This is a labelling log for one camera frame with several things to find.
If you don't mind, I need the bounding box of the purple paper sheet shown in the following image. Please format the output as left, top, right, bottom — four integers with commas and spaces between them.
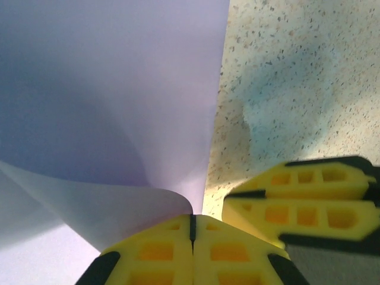
0, 0, 231, 285

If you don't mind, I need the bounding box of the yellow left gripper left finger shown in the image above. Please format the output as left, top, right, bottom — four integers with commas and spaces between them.
76, 214, 195, 285

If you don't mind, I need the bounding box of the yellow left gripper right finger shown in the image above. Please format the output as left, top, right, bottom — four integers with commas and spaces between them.
192, 214, 309, 285

